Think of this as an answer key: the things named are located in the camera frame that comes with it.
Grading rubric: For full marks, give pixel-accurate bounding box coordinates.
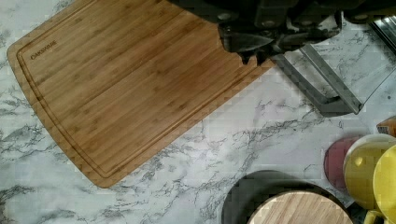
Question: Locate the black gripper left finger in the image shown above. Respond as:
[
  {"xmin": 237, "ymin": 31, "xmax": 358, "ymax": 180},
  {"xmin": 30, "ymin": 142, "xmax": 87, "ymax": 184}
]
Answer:
[{"xmin": 218, "ymin": 22, "xmax": 276, "ymax": 65}]

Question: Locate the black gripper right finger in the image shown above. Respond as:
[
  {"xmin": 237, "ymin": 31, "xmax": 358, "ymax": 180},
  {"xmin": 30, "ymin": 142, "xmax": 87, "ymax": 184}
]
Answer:
[{"xmin": 274, "ymin": 12, "xmax": 342, "ymax": 53}]

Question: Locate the bamboo cutting board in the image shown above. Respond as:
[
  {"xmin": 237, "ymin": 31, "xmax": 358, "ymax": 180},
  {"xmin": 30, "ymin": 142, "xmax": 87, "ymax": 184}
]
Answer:
[{"xmin": 7, "ymin": 0, "xmax": 269, "ymax": 188}]

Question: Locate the red plate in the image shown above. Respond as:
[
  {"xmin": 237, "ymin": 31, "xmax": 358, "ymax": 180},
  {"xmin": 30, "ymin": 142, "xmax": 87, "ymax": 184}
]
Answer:
[{"xmin": 323, "ymin": 136, "xmax": 360, "ymax": 191}]

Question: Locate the black pot with wooden lid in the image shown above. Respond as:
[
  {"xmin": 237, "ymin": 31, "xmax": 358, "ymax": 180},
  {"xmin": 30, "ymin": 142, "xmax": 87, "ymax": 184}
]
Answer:
[{"xmin": 221, "ymin": 170, "xmax": 353, "ymax": 224}]

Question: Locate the yellow mug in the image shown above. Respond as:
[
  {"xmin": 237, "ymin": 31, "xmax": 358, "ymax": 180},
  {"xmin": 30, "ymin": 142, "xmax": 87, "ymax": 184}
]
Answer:
[{"xmin": 363, "ymin": 147, "xmax": 396, "ymax": 224}]

